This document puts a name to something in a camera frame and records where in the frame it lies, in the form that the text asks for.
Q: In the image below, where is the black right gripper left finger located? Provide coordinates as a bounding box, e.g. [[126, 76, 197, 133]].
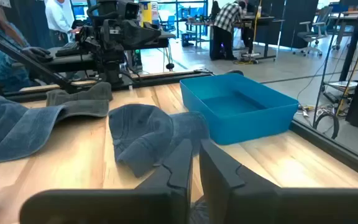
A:
[[19, 138, 194, 224]]

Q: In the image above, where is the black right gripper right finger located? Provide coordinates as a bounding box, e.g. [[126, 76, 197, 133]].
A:
[[199, 139, 358, 224]]

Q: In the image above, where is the blue denim cap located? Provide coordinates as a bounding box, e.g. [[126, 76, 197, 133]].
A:
[[108, 103, 211, 179], [0, 95, 110, 165]]

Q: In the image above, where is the dark gray cap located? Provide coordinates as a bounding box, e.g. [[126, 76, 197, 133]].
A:
[[45, 81, 114, 106]]

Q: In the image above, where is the black keyboard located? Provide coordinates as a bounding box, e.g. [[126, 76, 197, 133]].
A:
[[55, 41, 81, 57]]

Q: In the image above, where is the person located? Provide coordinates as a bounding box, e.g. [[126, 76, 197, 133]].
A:
[[0, 0, 54, 93], [44, 0, 82, 47], [209, 0, 249, 62]]

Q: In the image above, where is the blue plastic bin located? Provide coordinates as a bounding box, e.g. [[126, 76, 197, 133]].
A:
[[179, 73, 300, 146]]

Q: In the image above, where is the long work desk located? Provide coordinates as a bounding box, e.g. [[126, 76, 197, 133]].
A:
[[185, 14, 285, 62]]

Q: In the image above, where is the white office chair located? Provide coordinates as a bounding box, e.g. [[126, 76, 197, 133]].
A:
[[292, 5, 334, 57]]

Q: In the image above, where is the coiled black cable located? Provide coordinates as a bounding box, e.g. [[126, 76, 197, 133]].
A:
[[314, 111, 341, 140]]

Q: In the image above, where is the white cable bundle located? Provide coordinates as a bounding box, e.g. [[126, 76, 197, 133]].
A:
[[296, 104, 326, 118]]

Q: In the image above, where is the yellow cable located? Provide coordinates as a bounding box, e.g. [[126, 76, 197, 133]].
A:
[[336, 0, 358, 116]]

